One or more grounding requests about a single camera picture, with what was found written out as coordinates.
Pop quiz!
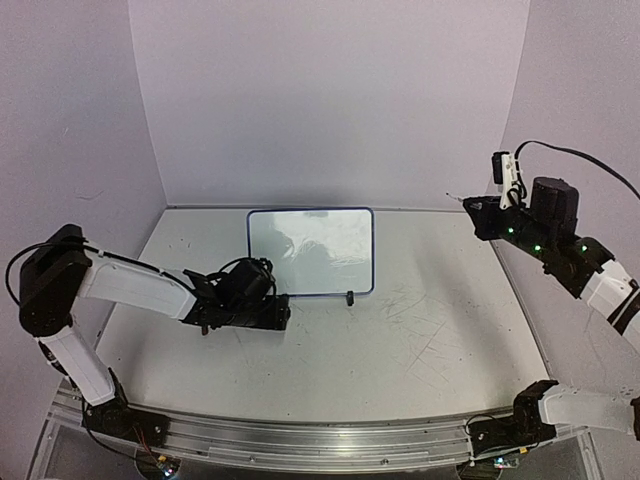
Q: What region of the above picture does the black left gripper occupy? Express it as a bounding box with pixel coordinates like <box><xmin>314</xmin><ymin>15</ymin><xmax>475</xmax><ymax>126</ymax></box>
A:
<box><xmin>227</xmin><ymin>295</ymin><xmax>292</xmax><ymax>331</ymax></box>

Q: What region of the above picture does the aluminium front rail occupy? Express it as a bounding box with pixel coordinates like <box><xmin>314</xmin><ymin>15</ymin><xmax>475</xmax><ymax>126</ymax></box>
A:
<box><xmin>47</xmin><ymin>384</ymin><xmax>589</xmax><ymax>464</ymax></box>

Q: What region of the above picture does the small blue-framed whiteboard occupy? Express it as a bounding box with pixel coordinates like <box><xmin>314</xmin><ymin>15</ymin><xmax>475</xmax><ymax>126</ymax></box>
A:
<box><xmin>246</xmin><ymin>207</ymin><xmax>375</xmax><ymax>297</ymax></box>

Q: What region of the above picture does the black right camera cable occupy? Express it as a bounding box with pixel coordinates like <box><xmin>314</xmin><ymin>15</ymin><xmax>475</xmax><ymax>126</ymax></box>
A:
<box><xmin>513</xmin><ymin>140</ymin><xmax>640</xmax><ymax>197</ymax></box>

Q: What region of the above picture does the left circuit board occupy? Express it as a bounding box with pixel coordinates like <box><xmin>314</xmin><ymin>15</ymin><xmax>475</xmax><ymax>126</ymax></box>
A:
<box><xmin>149</xmin><ymin>453</ymin><xmax>181</xmax><ymax>479</ymax></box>

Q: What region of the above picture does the right circuit board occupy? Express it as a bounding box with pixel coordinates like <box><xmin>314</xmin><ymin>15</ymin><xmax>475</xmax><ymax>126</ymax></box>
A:
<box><xmin>493</xmin><ymin>452</ymin><xmax>522</xmax><ymax>470</ymax></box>

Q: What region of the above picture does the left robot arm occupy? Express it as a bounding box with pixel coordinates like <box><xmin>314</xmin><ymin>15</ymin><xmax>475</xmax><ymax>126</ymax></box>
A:
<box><xmin>4</xmin><ymin>224</ymin><xmax>291</xmax><ymax>446</ymax></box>

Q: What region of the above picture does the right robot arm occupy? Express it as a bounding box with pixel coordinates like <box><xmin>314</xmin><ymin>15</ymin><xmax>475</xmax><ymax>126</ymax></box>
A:
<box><xmin>462</xmin><ymin>177</ymin><xmax>639</xmax><ymax>454</ymax></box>

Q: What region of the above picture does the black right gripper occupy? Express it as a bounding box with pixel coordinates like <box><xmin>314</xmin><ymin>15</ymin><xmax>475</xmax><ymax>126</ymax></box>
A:
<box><xmin>464</xmin><ymin>194</ymin><xmax>556</xmax><ymax>261</ymax></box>

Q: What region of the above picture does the circuit board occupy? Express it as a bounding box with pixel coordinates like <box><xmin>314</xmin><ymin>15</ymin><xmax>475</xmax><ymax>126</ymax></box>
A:
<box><xmin>493</xmin><ymin>452</ymin><xmax>522</xmax><ymax>470</ymax></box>
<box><xmin>149</xmin><ymin>453</ymin><xmax>181</xmax><ymax>479</ymax></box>

